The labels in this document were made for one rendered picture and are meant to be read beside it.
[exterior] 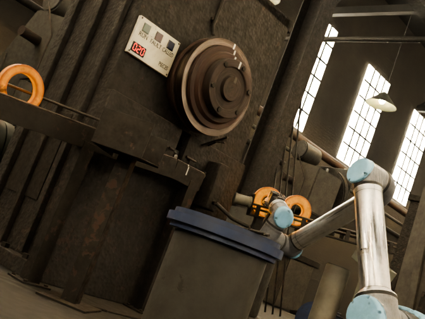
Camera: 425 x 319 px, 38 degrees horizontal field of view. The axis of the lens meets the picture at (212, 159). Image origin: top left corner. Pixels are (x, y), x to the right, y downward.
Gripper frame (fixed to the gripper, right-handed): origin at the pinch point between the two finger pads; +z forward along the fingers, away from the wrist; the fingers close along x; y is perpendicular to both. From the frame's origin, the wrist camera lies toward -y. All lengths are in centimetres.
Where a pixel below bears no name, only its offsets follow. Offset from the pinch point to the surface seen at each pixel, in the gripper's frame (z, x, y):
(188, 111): -13, 56, 28
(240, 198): -2.3, 14.2, -3.8
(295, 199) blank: 1.8, -12.7, 5.6
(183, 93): -15, 62, 34
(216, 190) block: -3.0, 27.1, -4.5
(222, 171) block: -0.5, 28.0, 5.2
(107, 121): -70, 87, 18
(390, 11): 900, -311, 268
